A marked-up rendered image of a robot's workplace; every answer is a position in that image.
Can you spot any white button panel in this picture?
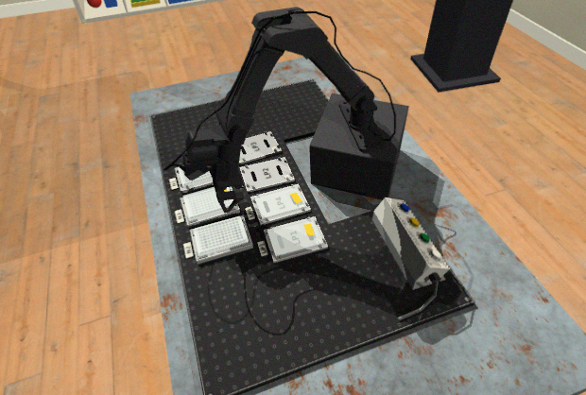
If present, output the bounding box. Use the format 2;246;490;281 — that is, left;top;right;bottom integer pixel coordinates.
372;197;450;321

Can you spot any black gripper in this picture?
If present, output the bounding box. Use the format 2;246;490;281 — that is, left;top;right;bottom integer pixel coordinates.
208;160;244;213

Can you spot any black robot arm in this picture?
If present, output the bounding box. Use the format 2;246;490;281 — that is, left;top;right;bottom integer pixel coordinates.
183;7;385;181

